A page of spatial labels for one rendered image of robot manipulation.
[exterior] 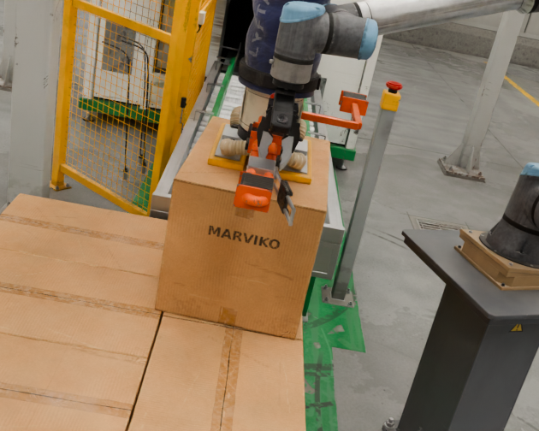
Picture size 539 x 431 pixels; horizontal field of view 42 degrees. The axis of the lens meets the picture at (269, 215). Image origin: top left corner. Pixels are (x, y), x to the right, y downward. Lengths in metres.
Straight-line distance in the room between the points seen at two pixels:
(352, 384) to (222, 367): 1.08
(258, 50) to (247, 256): 0.55
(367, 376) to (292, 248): 1.15
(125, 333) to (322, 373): 1.14
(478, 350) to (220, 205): 0.92
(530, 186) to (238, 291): 0.88
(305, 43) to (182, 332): 0.84
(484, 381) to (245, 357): 0.82
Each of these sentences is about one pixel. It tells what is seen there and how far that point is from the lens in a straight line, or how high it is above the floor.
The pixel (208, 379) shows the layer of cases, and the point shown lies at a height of 0.54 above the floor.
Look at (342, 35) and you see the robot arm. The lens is 1.59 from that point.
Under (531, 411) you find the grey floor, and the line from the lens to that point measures 3.10.
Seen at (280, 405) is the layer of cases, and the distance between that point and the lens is 1.76.
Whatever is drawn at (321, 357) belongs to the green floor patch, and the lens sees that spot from 2.94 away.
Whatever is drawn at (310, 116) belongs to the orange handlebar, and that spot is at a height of 1.08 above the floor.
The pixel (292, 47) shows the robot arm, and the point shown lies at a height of 1.35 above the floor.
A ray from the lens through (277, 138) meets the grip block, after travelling 1.78.
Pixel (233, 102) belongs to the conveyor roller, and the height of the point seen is 0.55.
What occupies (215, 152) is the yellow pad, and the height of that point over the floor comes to 0.96.
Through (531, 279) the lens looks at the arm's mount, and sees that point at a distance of 2.19.
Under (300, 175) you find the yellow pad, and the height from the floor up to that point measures 0.96.
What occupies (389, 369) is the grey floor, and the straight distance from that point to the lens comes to 3.00.
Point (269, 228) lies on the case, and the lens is 1.84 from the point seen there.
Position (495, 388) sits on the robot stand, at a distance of 2.41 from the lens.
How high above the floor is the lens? 1.64
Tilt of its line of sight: 24 degrees down
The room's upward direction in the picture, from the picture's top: 12 degrees clockwise
